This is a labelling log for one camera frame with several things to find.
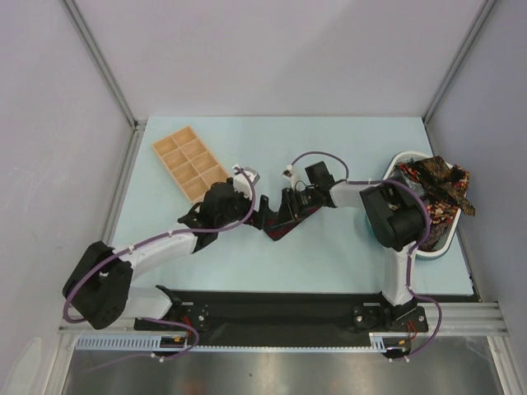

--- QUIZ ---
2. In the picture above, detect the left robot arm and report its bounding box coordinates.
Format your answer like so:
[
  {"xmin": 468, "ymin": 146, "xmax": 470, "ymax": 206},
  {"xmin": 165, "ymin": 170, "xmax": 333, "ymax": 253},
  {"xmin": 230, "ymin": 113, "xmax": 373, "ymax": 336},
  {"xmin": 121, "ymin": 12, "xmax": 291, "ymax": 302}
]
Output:
[{"xmin": 62, "ymin": 170, "xmax": 257, "ymax": 330}]

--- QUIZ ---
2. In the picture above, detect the aluminium frame post left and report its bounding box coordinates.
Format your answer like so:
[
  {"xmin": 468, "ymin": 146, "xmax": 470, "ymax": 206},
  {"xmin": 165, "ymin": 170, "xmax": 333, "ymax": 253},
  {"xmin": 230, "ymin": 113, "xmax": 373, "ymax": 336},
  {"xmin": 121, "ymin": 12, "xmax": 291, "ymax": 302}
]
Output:
[{"xmin": 60, "ymin": 0, "xmax": 147, "ymax": 131}]

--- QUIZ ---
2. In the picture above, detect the red floral patterned tie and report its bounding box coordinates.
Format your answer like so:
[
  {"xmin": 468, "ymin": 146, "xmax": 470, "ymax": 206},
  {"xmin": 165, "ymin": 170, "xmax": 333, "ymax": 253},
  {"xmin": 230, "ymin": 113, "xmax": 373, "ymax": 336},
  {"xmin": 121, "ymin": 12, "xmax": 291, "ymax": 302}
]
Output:
[{"xmin": 426, "ymin": 184, "xmax": 459, "ymax": 225}]

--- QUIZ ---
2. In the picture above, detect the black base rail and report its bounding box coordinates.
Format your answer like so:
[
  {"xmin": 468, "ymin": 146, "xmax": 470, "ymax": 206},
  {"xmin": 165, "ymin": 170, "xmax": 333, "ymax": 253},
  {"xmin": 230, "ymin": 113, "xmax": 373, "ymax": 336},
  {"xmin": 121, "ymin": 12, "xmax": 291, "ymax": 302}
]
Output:
[{"xmin": 133, "ymin": 287, "xmax": 481, "ymax": 347}]

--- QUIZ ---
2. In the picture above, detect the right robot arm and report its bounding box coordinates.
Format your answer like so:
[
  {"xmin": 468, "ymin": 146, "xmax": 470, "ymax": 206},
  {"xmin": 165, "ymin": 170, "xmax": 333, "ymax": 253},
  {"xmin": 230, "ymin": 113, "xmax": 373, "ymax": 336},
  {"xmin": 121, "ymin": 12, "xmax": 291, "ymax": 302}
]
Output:
[{"xmin": 263, "ymin": 161, "xmax": 431, "ymax": 330}]

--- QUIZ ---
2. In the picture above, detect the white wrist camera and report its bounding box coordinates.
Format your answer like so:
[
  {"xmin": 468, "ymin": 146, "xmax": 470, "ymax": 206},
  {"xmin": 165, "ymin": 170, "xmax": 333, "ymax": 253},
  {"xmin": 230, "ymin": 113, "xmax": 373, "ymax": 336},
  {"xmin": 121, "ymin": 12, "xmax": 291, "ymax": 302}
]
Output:
[
  {"xmin": 282, "ymin": 164, "xmax": 300, "ymax": 189},
  {"xmin": 232, "ymin": 165, "xmax": 259, "ymax": 200}
]

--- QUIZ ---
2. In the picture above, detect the aluminium frame post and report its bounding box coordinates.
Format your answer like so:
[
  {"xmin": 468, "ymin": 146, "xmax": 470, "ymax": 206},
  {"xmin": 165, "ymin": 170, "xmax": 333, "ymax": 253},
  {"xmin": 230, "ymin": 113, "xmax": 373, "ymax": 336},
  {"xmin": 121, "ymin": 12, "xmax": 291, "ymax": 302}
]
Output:
[
  {"xmin": 422, "ymin": 0, "xmax": 500, "ymax": 127},
  {"xmin": 60, "ymin": 0, "xmax": 147, "ymax": 131}
]

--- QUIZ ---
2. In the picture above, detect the dark paisley tie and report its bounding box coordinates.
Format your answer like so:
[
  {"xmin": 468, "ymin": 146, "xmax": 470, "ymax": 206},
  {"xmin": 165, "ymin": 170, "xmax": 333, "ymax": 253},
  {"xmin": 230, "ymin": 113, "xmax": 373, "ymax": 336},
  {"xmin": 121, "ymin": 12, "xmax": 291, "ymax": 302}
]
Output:
[{"xmin": 395, "ymin": 156, "xmax": 476, "ymax": 216}]

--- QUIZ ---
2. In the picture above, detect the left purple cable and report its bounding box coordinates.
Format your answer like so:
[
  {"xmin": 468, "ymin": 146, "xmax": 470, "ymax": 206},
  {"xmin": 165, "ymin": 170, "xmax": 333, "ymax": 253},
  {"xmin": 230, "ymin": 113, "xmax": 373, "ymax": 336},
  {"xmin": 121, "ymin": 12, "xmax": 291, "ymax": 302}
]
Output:
[{"xmin": 61, "ymin": 166, "xmax": 256, "ymax": 374}]

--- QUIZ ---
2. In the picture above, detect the wooden compartment tray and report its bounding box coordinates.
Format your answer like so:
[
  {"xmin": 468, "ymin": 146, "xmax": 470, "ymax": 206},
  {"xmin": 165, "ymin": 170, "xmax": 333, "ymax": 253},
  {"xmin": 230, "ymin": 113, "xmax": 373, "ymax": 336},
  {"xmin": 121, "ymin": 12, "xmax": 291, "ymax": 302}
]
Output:
[{"xmin": 152, "ymin": 126, "xmax": 231, "ymax": 203}]

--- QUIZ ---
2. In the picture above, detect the grey cable duct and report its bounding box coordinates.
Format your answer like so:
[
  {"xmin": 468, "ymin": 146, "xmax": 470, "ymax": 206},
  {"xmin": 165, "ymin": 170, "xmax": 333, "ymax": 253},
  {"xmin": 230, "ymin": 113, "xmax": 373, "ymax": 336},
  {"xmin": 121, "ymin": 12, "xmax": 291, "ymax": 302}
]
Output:
[{"xmin": 75, "ymin": 332, "xmax": 412, "ymax": 359}]

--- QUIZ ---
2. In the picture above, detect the white laundry basket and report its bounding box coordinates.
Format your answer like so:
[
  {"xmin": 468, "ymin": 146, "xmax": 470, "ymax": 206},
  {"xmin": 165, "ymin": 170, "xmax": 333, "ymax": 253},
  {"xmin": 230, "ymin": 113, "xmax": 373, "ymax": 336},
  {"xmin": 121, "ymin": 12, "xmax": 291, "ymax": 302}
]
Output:
[{"xmin": 361, "ymin": 151, "xmax": 463, "ymax": 259}]

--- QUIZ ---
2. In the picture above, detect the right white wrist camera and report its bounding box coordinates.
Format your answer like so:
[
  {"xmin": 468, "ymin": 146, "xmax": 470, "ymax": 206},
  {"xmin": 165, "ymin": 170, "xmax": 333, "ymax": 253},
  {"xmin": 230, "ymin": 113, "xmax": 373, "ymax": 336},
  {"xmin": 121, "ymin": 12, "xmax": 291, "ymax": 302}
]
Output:
[{"xmin": 282, "ymin": 164, "xmax": 300, "ymax": 189}]

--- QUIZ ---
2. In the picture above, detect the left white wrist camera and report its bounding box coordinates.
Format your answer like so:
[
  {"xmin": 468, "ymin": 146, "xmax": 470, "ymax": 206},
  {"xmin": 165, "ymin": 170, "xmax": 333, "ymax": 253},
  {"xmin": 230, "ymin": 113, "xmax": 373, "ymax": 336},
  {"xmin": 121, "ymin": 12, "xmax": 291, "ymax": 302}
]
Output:
[{"xmin": 232, "ymin": 165, "xmax": 259, "ymax": 200}]

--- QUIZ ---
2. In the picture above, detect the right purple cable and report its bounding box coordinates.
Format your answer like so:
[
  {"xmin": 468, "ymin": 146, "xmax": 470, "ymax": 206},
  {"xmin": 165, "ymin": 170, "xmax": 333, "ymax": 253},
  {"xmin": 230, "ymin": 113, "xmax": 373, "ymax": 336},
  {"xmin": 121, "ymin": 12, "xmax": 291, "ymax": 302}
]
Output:
[{"xmin": 286, "ymin": 151, "xmax": 444, "ymax": 363}]

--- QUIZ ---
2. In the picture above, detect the aluminium frame post right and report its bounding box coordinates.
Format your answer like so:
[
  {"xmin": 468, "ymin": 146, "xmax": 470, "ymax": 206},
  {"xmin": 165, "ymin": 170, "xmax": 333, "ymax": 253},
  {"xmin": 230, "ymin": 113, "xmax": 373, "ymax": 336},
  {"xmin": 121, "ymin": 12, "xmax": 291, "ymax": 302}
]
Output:
[{"xmin": 422, "ymin": 0, "xmax": 500, "ymax": 127}]

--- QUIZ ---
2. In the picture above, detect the purple cable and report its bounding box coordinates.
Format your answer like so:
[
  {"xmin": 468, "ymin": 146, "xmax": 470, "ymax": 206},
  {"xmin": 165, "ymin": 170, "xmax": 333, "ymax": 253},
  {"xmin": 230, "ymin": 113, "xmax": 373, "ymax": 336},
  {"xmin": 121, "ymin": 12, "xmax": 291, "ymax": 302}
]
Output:
[
  {"xmin": 61, "ymin": 166, "xmax": 256, "ymax": 374},
  {"xmin": 286, "ymin": 151, "xmax": 444, "ymax": 363}
]

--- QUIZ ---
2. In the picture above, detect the red navy striped tie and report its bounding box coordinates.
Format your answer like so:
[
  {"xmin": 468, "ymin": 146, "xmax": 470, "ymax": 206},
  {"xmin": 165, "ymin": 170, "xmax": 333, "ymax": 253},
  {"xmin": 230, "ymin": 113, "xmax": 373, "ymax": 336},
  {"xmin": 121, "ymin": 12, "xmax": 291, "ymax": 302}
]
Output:
[{"xmin": 263, "ymin": 208, "xmax": 319, "ymax": 241}]

